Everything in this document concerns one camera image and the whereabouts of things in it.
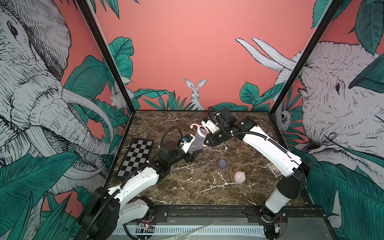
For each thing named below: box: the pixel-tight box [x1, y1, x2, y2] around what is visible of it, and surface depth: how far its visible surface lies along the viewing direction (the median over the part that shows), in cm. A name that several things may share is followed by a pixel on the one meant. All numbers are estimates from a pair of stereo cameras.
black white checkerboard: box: [116, 139, 153, 178], surface depth 95 cm
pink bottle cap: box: [233, 171, 247, 184], surface depth 85 cm
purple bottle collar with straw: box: [217, 158, 228, 169], surface depth 92 cm
